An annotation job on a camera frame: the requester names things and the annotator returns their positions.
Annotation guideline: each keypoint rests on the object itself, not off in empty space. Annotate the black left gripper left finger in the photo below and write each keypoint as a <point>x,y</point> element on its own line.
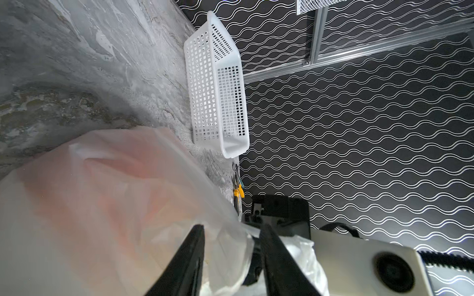
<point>183,275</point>

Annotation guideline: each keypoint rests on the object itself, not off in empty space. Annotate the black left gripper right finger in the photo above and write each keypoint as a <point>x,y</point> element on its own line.
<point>282,275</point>

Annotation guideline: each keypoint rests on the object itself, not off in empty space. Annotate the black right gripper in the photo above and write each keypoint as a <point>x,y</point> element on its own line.
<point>255,270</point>

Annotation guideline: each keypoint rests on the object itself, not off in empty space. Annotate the white printed plastic bag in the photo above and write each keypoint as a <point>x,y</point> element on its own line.
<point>103,215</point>

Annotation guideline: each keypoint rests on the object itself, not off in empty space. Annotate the white perforated plastic basket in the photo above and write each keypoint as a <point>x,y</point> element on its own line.
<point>214,72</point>

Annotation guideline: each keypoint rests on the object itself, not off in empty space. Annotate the yellow handled pliers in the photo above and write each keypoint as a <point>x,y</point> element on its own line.
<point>238,195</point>

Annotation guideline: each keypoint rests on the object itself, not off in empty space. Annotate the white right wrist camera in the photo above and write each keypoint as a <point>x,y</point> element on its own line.
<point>367,267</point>

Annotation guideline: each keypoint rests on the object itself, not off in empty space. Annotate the green handled ratchet wrench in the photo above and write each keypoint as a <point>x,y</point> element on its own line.
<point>236,170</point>

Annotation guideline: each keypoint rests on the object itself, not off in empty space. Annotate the clear wall shelf basket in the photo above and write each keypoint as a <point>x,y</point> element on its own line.
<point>304,6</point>

